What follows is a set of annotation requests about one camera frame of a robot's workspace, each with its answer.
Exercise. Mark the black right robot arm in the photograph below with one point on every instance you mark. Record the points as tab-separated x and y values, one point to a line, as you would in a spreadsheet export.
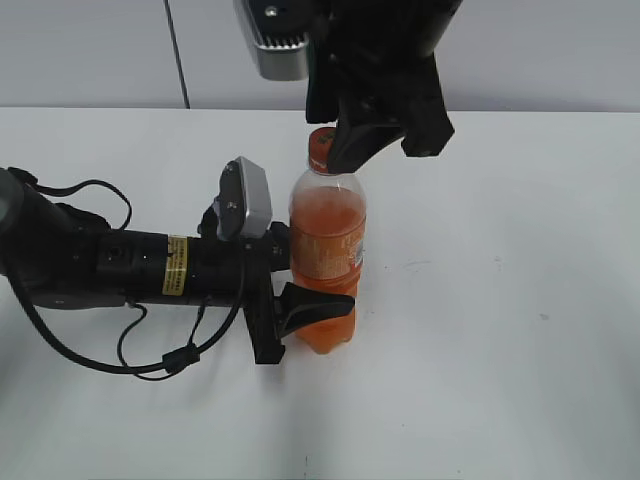
373	73

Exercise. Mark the orange soda plastic bottle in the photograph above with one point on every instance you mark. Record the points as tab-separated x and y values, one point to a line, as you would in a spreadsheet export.
327	220

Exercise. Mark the orange bottle cap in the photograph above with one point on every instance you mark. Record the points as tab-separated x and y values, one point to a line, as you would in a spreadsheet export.
319	145

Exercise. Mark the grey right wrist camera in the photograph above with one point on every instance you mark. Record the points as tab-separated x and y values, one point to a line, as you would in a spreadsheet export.
276	35

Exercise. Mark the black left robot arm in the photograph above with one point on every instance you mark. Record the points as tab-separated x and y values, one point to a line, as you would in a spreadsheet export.
56	256

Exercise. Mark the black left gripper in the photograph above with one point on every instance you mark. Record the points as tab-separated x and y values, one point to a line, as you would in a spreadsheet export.
268	318

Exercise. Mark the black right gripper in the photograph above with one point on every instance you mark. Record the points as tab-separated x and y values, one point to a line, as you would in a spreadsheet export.
376	76

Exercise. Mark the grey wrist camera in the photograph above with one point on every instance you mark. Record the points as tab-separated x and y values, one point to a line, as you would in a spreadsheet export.
276	35
243	204

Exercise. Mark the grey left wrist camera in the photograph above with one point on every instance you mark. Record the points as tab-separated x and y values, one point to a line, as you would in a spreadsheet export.
243	204

